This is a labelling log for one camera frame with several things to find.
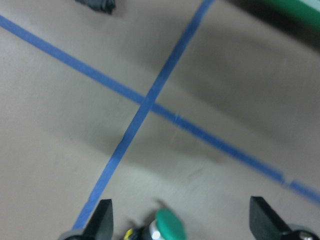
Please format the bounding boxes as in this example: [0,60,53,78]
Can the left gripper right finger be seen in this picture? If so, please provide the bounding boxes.
[249,196,299,240]

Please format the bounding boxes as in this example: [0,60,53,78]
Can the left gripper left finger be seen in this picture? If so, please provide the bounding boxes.
[81,199,114,240]

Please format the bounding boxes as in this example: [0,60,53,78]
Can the green conveyor belt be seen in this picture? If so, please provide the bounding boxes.
[229,0,320,52]

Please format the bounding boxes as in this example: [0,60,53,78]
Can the black power connector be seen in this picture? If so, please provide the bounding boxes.
[75,0,116,15]

